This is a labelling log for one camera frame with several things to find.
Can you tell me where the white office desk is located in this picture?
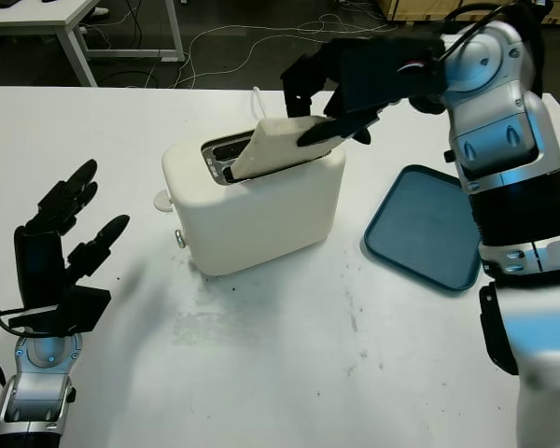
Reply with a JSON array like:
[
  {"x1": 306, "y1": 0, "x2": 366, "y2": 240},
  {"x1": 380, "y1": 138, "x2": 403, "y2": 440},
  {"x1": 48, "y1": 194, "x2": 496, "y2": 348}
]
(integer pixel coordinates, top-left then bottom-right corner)
[{"x1": 0, "y1": 0, "x2": 186, "y2": 88}]

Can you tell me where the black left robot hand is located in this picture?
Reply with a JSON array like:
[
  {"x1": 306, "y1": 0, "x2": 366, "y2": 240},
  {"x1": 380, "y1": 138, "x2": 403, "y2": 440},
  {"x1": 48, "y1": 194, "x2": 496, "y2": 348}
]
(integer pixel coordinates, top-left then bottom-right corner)
[{"x1": 12, "y1": 158, "x2": 132, "y2": 312}]

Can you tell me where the blue plastic tray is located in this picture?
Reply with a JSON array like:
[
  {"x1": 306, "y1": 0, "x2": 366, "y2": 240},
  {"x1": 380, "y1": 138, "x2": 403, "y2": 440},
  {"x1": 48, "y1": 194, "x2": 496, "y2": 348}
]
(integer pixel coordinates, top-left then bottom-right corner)
[{"x1": 362, "y1": 162, "x2": 483, "y2": 295}]

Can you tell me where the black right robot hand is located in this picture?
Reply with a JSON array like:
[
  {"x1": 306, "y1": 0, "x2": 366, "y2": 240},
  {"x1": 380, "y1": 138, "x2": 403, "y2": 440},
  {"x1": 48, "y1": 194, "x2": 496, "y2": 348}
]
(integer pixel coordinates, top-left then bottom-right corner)
[{"x1": 279, "y1": 35, "x2": 449, "y2": 148}]

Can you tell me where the pale bread slice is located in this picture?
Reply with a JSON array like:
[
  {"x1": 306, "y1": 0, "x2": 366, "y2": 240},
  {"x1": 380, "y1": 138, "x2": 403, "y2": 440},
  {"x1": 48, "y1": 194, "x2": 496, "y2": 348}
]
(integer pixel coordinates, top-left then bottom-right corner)
[{"x1": 228, "y1": 116, "x2": 342, "y2": 181}]

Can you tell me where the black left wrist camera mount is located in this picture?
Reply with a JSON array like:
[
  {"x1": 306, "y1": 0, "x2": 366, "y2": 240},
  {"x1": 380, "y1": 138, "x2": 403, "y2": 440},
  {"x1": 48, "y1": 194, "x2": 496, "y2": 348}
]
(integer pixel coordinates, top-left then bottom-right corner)
[{"x1": 7, "y1": 285, "x2": 112, "y2": 336}]

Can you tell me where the white toaster power cord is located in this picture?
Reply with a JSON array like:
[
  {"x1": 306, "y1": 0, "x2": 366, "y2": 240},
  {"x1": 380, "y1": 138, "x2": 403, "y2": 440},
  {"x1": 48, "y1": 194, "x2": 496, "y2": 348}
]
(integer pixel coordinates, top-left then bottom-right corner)
[{"x1": 250, "y1": 87, "x2": 268, "y2": 121}]

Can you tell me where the white toaster lever knob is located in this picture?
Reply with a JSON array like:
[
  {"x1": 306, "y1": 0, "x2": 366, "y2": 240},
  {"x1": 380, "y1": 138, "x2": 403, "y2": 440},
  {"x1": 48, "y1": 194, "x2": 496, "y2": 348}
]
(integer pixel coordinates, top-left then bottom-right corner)
[{"x1": 152, "y1": 189, "x2": 176, "y2": 212}]

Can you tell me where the white floor cable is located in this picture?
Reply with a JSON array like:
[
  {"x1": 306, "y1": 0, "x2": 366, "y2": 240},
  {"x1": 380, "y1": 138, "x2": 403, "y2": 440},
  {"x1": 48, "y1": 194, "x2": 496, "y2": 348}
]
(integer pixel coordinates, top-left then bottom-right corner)
[{"x1": 175, "y1": 13, "x2": 393, "y2": 88}]

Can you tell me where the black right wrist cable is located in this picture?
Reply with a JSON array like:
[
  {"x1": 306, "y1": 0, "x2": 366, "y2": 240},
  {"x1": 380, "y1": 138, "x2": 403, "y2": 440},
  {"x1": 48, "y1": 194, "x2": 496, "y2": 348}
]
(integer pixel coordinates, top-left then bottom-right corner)
[{"x1": 436, "y1": 0, "x2": 547, "y2": 99}]

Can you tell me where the cream two-slot toaster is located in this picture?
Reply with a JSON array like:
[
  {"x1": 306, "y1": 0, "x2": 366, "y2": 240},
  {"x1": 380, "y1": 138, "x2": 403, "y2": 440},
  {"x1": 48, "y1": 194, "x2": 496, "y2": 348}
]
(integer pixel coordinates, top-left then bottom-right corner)
[{"x1": 161, "y1": 116, "x2": 347, "y2": 277}]

